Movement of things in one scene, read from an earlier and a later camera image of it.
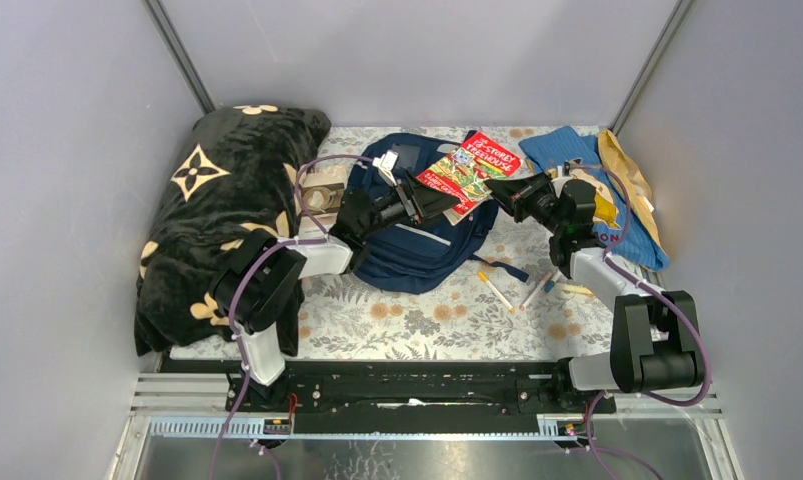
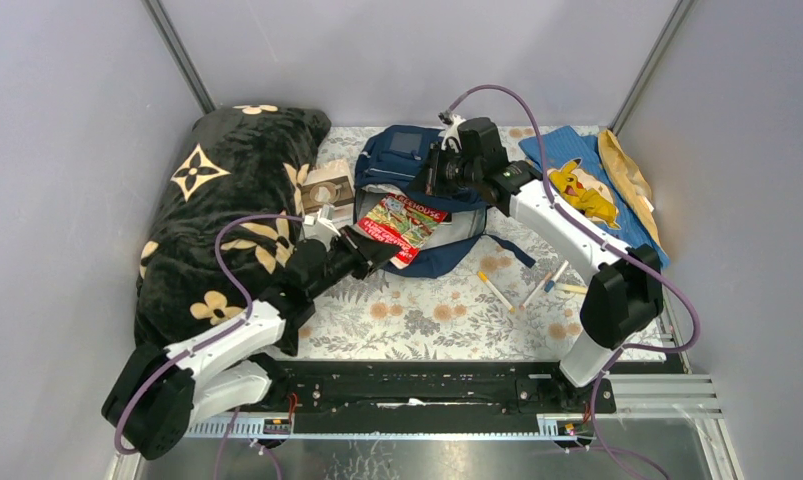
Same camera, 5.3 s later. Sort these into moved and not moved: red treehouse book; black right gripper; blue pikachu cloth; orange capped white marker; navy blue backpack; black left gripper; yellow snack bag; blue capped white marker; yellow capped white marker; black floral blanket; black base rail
Moved: navy blue backpack; black left gripper; red treehouse book; black right gripper
Not moved: black floral blanket; blue capped white marker; black base rail; blue pikachu cloth; orange capped white marker; yellow snack bag; yellow capped white marker
